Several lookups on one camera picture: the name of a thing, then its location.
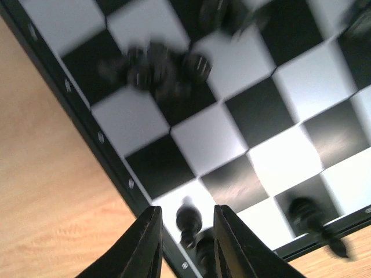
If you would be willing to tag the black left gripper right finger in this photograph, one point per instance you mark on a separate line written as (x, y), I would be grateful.
(240, 253)

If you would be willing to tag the black and grey chessboard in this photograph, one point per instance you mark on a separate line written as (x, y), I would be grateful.
(284, 113)

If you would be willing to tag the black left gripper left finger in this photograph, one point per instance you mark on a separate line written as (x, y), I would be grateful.
(137, 253)

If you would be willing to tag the black pawn chess piece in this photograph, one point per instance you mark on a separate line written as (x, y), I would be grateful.
(189, 222)

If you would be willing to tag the black bishop chess piece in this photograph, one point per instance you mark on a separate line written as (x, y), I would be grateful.
(308, 217)

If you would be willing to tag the black knight chess piece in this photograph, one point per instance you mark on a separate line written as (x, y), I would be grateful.
(167, 83)

